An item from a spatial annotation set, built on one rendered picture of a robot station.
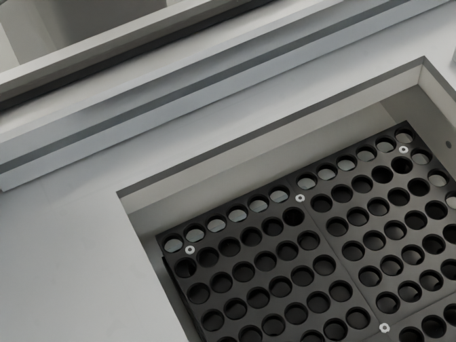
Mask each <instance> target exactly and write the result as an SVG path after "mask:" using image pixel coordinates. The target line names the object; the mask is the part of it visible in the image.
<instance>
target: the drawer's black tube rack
mask: <svg viewBox="0 0 456 342"><path fill-rule="evenodd" d="M399 151H400V152H398V153H396V154H394V155H391V156H389V157H387V158H385V159H382V160H381V161H378V162H377V163H375V164H373V165H370V166H368V167H366V168H364V169H362V170H359V171H357V172H355V173H353V174H351V175H349V176H346V177H345V178H342V179H341V180H338V181H336V182H334V183H332V184H330V185H327V186H325V187H323V188H321V189H319V190H317V191H314V192H313V193H310V194H309V195H306V196H303V195H301V194H298V193H297V191H296V189H295V188H294V186H293V185H292V183H291V182H290V180H289V179H288V177H287V176H285V177H286V179H287V181H288V182H289V184H290V186H291V187H292V188H293V190H294V192H295V193H296V194H297V196H296V201H293V202H291V203H289V204H287V205H285V206H282V207H281V208H278V209H277V210H274V211H272V212H270V213H268V214H266V215H264V216H261V217H259V218H257V219H255V220H253V221H250V222H249V223H246V224H245V225H242V226H241V227H238V228H236V229H234V230H232V231H229V232H227V233H225V234H223V235H221V236H219V237H216V238H214V239H213V240H210V241H209V242H206V243H204V244H202V245H200V246H198V247H195V248H194V247H193V246H188V247H186V248H185V252H184V253H182V254H180V255H178V256H176V257H174V258H172V259H170V260H168V262H167V260H166V258H165V257H164V256H163V257H162V261H163V264H164V266H165V268H166V270H167V272H168V274H169V276H170V278H171V280H172V282H173V284H174V286H175V288H176V290H177V292H178V294H179V296H180V298H181V300H182V302H183V304H184V306H185V308H186V310H187V312H188V314H189V316H190V318H191V321H192V323H193V325H194V327H195V329H196V331H197V333H198V335H199V337H200V339H201V340H202V342H456V209H453V208H451V207H450V206H449V205H448V204H447V201H446V200H447V199H448V198H450V197H456V181H455V179H454V178H453V177H452V176H451V175H450V174H449V172H448V171H447V170H446V168H445V167H444V166H443V165H442V164H441V163H440V161H439V160H438V158H437V157H436V156H435V155H434V154H433V153H432V151H431V150H430V148H429V147H428V146H427V145H426V144H425V143H424V141H421V142H419V143H417V144H416V145H413V146H411V147H409V148H407V147H405V146H402V147H400V148H399ZM418 153H420V154H424V155H425V156H427V158H428V159H429V162H428V163H427V164H417V163H415V162H414V161H413V159H412V156H413V155H415V154H418ZM432 175H439V176H442V177H443V178H444V179H445V181H446V185H444V186H441V187H438V186H435V185H433V184H431V182H430V181H429V177H430V176H432Z"/></svg>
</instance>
